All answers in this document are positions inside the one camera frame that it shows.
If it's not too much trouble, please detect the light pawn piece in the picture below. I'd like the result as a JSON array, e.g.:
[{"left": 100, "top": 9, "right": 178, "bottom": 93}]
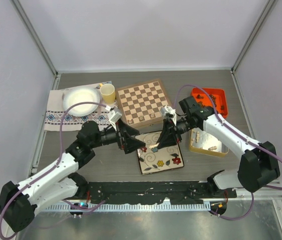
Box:
[{"left": 147, "top": 144, "right": 157, "bottom": 149}]

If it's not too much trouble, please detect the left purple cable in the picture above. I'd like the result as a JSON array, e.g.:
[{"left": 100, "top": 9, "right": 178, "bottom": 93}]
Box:
[{"left": 0, "top": 101, "right": 113, "bottom": 240}]

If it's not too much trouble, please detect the orange plastic box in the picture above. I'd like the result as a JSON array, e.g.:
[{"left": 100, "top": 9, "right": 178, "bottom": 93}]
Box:
[{"left": 191, "top": 88, "right": 228, "bottom": 118}]

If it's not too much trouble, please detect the light piece lying tin bottom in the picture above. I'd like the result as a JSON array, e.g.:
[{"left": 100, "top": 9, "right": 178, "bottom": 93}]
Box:
[{"left": 208, "top": 146, "right": 217, "bottom": 151}]

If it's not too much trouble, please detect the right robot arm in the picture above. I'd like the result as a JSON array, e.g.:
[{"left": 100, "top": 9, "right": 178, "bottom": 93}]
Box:
[{"left": 157, "top": 96, "right": 280, "bottom": 198}]

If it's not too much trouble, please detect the white round bowl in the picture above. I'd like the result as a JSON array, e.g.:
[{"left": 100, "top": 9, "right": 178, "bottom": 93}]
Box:
[{"left": 63, "top": 86, "right": 101, "bottom": 117}]

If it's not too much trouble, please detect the gold metal tin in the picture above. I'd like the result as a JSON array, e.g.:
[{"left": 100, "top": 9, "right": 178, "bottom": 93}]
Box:
[{"left": 189, "top": 128, "right": 229, "bottom": 157}]

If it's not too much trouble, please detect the light chess pieces pile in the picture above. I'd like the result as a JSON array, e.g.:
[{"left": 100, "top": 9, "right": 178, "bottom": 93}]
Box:
[{"left": 192, "top": 131, "right": 200, "bottom": 143}]

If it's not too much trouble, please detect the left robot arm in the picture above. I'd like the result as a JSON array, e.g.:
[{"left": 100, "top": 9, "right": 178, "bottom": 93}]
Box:
[{"left": 0, "top": 119, "right": 145, "bottom": 239}]

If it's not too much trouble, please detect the floral square plate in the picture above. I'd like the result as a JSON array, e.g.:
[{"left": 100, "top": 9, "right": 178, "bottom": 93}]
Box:
[{"left": 135, "top": 131, "right": 184, "bottom": 175}]

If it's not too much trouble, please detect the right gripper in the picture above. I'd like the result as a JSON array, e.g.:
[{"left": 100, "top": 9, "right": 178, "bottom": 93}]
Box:
[{"left": 156, "top": 114, "right": 194, "bottom": 149}]

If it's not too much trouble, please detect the purple cable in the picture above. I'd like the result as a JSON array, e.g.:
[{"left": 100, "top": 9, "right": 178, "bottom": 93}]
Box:
[
  {"left": 174, "top": 84, "right": 282, "bottom": 221},
  {"left": 0, "top": 101, "right": 113, "bottom": 240}
]

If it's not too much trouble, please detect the patterned placemat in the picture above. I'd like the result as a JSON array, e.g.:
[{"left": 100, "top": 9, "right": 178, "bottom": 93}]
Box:
[{"left": 44, "top": 82, "right": 110, "bottom": 131}]

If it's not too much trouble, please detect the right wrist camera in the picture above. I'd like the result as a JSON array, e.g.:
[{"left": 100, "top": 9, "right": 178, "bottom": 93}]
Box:
[{"left": 160, "top": 105, "right": 177, "bottom": 125}]

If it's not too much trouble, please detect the wooden chessboard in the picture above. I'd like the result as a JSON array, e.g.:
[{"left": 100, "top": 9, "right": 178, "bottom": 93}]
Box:
[{"left": 116, "top": 78, "right": 172, "bottom": 129}]

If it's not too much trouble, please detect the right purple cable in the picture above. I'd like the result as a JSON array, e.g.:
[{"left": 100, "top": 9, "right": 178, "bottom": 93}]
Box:
[{"left": 174, "top": 84, "right": 282, "bottom": 221}]

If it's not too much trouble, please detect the light queen piece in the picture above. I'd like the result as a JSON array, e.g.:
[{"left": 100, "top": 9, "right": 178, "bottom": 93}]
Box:
[{"left": 150, "top": 110, "right": 155, "bottom": 118}]

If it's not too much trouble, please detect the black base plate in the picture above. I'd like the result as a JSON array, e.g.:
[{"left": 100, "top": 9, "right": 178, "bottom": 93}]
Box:
[{"left": 55, "top": 180, "right": 238, "bottom": 205}]

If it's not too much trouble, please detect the light bishop piece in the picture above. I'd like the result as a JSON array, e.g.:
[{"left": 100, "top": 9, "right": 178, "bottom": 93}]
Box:
[{"left": 138, "top": 114, "right": 144, "bottom": 121}]

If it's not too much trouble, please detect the dark chess pieces pile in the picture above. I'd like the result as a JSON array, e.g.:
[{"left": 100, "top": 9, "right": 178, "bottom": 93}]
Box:
[{"left": 194, "top": 94, "right": 227, "bottom": 114}]

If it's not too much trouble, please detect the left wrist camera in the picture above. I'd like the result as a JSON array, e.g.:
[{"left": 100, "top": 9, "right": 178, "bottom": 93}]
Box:
[{"left": 108, "top": 107, "right": 122, "bottom": 126}]

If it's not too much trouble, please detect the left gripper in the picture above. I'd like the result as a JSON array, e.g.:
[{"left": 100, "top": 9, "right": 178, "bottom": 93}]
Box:
[{"left": 90, "top": 118, "right": 145, "bottom": 153}]

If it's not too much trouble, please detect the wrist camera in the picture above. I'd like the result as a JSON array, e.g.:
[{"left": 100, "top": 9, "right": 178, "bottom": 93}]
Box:
[
  {"left": 160, "top": 105, "right": 177, "bottom": 125},
  {"left": 108, "top": 107, "right": 122, "bottom": 126}
]

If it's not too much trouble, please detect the white slotted cable duct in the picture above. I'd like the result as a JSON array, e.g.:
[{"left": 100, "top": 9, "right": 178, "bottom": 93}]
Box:
[{"left": 43, "top": 201, "right": 211, "bottom": 213}]

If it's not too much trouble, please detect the yellow mug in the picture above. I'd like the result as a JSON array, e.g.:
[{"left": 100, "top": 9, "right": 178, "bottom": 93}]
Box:
[{"left": 100, "top": 83, "right": 116, "bottom": 105}]

